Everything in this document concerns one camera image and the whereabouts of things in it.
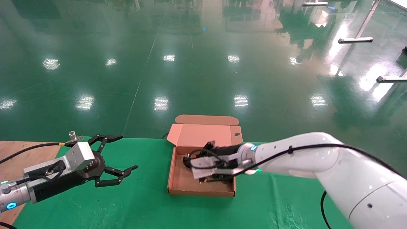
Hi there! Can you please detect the black cable under right arm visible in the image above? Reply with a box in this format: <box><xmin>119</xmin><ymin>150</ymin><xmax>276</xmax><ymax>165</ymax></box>
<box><xmin>320</xmin><ymin>190</ymin><xmax>332</xmax><ymax>229</ymax></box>

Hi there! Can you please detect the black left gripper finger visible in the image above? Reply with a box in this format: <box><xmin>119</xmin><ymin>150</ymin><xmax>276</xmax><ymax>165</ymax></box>
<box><xmin>87</xmin><ymin>134</ymin><xmax>124</xmax><ymax>154</ymax></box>
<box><xmin>94</xmin><ymin>164</ymin><xmax>139</xmax><ymax>188</ymax></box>

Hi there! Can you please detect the grey table foot with caster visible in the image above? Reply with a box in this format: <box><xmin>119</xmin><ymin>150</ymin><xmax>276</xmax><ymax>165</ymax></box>
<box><xmin>376</xmin><ymin>67</ymin><xmax>407</xmax><ymax>83</ymax></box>

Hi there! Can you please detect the silver binder clip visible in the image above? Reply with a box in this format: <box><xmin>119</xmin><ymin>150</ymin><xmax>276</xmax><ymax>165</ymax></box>
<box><xmin>65</xmin><ymin>131</ymin><xmax>84</xmax><ymax>146</ymax></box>

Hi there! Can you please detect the white table leg with foot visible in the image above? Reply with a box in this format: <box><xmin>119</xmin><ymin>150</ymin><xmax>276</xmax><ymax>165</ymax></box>
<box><xmin>338</xmin><ymin>0</ymin><xmax>381</xmax><ymax>44</ymax></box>

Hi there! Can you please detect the green table cloth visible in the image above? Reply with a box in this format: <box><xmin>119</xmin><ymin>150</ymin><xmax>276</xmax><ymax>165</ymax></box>
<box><xmin>11</xmin><ymin>137</ymin><xmax>353</xmax><ymax>229</ymax></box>

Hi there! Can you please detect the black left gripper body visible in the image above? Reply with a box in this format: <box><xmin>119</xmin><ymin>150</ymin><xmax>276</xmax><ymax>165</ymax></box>
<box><xmin>32</xmin><ymin>152</ymin><xmax>107</xmax><ymax>203</ymax></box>

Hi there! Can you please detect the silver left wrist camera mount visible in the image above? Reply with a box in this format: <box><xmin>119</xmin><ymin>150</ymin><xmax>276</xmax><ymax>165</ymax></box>
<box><xmin>23</xmin><ymin>142</ymin><xmax>96</xmax><ymax>185</ymax></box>

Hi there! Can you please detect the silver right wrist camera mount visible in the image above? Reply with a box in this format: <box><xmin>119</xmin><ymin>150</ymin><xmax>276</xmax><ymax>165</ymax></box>
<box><xmin>190</xmin><ymin>158</ymin><xmax>252</xmax><ymax>180</ymax></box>

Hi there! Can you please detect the open brown cardboard box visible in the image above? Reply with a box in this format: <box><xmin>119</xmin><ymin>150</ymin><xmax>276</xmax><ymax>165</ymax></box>
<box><xmin>166</xmin><ymin>115</ymin><xmax>243</xmax><ymax>198</ymax></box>

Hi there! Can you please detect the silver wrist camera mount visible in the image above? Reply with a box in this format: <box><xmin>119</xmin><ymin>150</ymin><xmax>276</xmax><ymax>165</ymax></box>
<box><xmin>23</xmin><ymin>142</ymin><xmax>96</xmax><ymax>185</ymax></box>
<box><xmin>190</xmin><ymin>158</ymin><xmax>252</xmax><ymax>180</ymax></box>

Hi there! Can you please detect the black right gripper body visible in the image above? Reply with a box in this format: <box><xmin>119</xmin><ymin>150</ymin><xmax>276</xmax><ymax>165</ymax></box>
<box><xmin>206</xmin><ymin>144</ymin><xmax>248</xmax><ymax>162</ymax></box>

